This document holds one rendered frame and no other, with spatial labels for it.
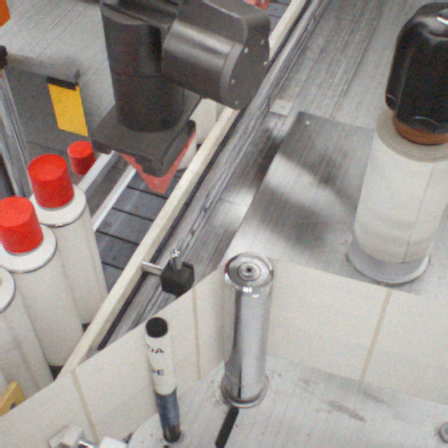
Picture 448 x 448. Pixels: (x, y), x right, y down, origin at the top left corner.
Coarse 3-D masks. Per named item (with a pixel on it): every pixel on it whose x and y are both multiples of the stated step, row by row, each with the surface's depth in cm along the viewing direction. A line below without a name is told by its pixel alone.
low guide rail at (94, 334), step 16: (304, 0) 106; (288, 16) 101; (272, 48) 96; (224, 112) 87; (224, 128) 85; (208, 144) 83; (192, 160) 81; (208, 160) 83; (192, 176) 79; (176, 192) 77; (176, 208) 77; (160, 224) 74; (144, 240) 73; (160, 240) 75; (144, 256) 72; (128, 272) 70; (128, 288) 70; (112, 304) 67; (96, 320) 66; (112, 320) 68; (96, 336) 65; (80, 352) 64; (64, 368) 63
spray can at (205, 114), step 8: (200, 104) 82; (208, 104) 83; (200, 112) 83; (208, 112) 84; (200, 120) 84; (208, 120) 85; (200, 128) 85; (208, 128) 86; (200, 136) 86; (200, 144) 87
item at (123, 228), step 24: (288, 0) 110; (144, 192) 83; (168, 192) 82; (192, 192) 82; (120, 216) 80; (144, 216) 80; (96, 240) 77; (120, 240) 77; (120, 264) 75; (120, 312) 71
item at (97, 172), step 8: (112, 152) 75; (104, 160) 74; (112, 160) 75; (96, 168) 73; (104, 168) 74; (88, 176) 73; (96, 176) 73; (80, 184) 72; (88, 184) 72; (96, 184) 73; (88, 192) 72
